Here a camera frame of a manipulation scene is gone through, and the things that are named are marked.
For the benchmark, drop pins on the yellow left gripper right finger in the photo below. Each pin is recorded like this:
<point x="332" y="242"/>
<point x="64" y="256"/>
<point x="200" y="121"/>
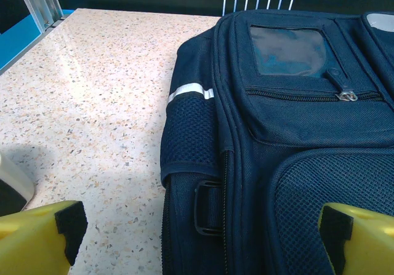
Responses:
<point x="369" y="247"/>

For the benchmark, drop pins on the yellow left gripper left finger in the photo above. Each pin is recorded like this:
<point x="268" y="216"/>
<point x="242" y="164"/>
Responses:
<point x="30" y="244"/>

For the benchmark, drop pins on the grey and black pencil case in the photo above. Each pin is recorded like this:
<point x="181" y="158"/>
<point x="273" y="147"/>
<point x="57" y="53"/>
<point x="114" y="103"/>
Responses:
<point x="12" y="182"/>

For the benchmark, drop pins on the navy blue student backpack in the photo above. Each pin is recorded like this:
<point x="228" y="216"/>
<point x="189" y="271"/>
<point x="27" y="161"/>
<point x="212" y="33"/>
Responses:
<point x="277" y="133"/>

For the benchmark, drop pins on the blue table edge strip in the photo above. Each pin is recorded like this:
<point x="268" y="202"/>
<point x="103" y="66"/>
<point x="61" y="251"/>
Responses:
<point x="15" y="44"/>

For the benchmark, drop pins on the aluminium side rail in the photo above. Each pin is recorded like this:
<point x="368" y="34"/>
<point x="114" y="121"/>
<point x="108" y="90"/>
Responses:
<point x="53" y="22"/>

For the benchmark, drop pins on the aluminium frame post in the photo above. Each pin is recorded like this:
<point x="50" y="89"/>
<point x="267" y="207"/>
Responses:
<point x="40" y="1"/>

